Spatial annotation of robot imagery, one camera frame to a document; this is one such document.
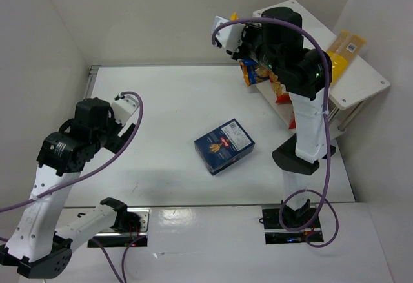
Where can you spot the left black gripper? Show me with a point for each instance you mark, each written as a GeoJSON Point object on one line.
{"type": "Point", "coordinates": [122, 136]}

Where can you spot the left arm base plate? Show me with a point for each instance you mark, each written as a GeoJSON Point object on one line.
{"type": "Point", "coordinates": [135, 228]}

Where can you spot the red pasta bag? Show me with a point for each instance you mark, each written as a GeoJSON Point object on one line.
{"type": "Point", "coordinates": [292, 122]}
{"type": "Point", "coordinates": [282, 96]}

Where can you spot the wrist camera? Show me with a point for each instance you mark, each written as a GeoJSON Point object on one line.
{"type": "Point", "coordinates": [123, 107]}
{"type": "Point", "coordinates": [229, 38]}

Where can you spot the blue pasta bag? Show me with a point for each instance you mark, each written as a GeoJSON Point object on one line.
{"type": "Point", "coordinates": [254, 73]}

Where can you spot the yellow spaghetti bag on shelf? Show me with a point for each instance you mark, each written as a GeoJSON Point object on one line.
{"type": "Point", "coordinates": [343, 51]}

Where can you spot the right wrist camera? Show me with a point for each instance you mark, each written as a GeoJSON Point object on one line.
{"type": "Point", "coordinates": [229, 38]}

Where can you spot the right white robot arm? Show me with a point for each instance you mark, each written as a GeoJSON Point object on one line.
{"type": "Point", "coordinates": [278, 42]}

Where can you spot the yellow spaghetti bag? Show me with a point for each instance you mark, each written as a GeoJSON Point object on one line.
{"type": "Point", "coordinates": [234, 17]}
{"type": "Point", "coordinates": [343, 51]}

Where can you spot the white two-tier shelf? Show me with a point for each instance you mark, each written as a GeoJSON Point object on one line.
{"type": "Point", "coordinates": [359, 83]}

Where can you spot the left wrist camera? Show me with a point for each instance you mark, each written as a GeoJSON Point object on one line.
{"type": "Point", "coordinates": [123, 107]}

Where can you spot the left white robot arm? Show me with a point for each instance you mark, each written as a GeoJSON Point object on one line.
{"type": "Point", "coordinates": [40, 250]}

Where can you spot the blue Barilla pasta box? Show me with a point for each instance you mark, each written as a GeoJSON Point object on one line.
{"type": "Point", "coordinates": [224, 146]}

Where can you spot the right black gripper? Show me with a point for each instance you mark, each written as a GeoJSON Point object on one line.
{"type": "Point", "coordinates": [246, 42]}

